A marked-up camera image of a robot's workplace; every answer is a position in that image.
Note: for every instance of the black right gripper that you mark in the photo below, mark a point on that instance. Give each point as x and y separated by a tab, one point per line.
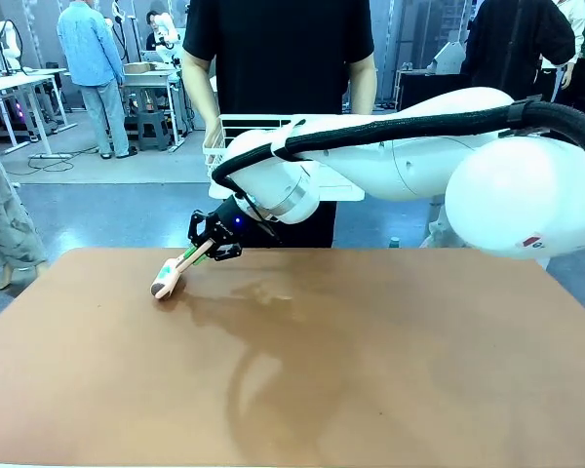
234	222

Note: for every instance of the person right forearm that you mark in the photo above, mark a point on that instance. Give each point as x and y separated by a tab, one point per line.
197	88

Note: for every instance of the person left forearm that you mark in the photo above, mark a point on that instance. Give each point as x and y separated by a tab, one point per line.
363	88

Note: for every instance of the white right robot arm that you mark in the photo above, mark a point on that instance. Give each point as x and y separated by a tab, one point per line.
517	195

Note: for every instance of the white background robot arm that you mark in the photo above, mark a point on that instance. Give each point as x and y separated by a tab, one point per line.
168	36
2	41

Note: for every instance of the person right hand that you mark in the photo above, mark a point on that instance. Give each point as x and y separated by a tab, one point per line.
214	134

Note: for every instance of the grey plastic step stool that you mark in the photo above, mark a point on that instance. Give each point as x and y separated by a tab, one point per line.
152	129

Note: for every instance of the white desk with metal legs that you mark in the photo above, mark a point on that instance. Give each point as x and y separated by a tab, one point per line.
151	80

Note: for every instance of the white power strip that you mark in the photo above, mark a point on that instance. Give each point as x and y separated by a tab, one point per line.
51	156

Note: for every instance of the cardboard box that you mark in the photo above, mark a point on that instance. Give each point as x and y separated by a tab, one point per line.
136	67

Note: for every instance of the person torso black shirt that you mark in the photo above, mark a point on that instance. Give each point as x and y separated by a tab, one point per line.
278	53

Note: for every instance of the bystander in camouflage trousers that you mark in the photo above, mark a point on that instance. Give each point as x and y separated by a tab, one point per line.
5	209

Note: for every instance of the seated person black hair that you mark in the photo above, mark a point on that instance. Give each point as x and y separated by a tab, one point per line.
151	27

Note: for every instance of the bystander in blue shirt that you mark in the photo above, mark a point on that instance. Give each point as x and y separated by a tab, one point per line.
90	49

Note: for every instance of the white lab table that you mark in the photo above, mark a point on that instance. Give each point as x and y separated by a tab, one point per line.
14	83

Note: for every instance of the black equipment case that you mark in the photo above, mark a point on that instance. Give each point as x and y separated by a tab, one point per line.
429	90

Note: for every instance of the bystander in black jacket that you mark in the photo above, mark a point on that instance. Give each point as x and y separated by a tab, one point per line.
512	39

